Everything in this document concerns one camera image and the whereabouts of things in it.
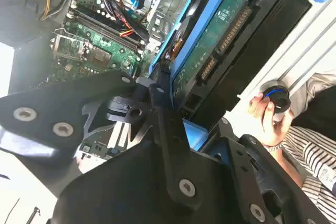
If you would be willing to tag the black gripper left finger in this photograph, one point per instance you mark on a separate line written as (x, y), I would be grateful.
(42, 103)

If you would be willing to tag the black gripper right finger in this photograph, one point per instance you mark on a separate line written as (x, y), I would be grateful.
(242, 161)

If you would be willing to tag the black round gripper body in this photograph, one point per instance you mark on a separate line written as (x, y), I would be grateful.
(118, 195)

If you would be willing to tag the hard disk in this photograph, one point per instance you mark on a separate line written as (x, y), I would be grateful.
(210, 51)

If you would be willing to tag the person's hand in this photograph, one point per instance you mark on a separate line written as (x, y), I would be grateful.
(270, 124)

